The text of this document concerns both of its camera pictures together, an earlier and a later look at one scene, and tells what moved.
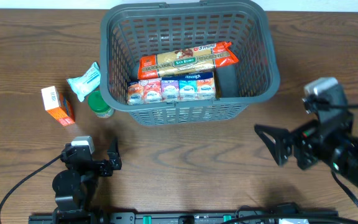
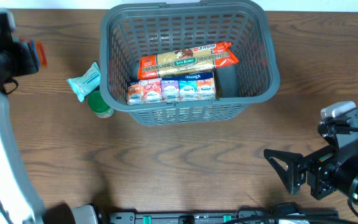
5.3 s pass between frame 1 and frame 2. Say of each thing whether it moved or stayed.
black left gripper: moved
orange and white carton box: moved
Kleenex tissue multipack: stayed
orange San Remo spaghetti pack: stayed
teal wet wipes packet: stayed
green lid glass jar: stayed
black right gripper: moved
